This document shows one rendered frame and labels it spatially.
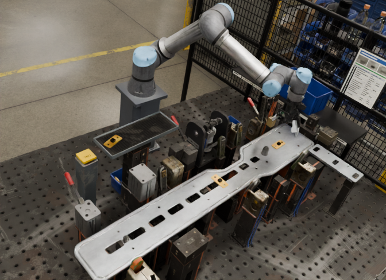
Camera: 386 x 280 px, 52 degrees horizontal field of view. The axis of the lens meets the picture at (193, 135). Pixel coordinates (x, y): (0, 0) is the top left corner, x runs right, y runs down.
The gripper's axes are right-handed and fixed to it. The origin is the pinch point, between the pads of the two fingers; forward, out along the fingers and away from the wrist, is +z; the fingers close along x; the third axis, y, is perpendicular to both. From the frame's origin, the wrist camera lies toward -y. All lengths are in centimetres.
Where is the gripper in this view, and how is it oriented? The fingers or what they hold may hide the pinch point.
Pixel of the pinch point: (284, 128)
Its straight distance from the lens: 207.8
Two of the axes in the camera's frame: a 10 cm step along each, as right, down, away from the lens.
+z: -1.6, 7.5, 6.4
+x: 6.8, 5.5, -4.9
